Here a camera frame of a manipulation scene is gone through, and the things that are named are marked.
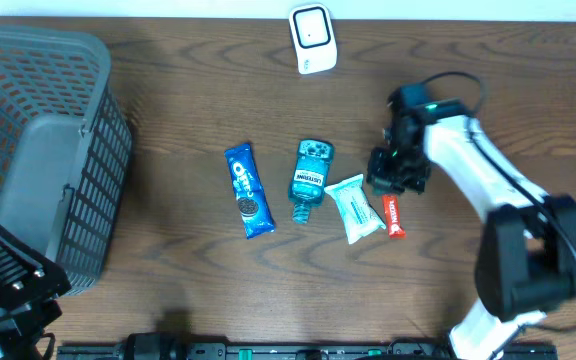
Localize right black cable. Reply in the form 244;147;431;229
420;71;576;334

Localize teal Listerine mouthwash bottle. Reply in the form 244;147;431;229
288;139;335;224

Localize white barcode scanner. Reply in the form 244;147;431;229
288;3;338;75

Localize grey plastic mesh basket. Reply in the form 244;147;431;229
0;25;133;295

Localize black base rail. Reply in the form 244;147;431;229
56;332;559;360

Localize mint green wipes pack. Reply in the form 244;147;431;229
324;174;386;245

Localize red snack bar wrapper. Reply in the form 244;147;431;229
382;194;406;239

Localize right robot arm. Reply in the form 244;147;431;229
367;82;576;359

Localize blue Oreo cookie pack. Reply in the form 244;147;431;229
224;143;275;239

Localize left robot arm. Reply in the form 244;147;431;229
0;225;71;360

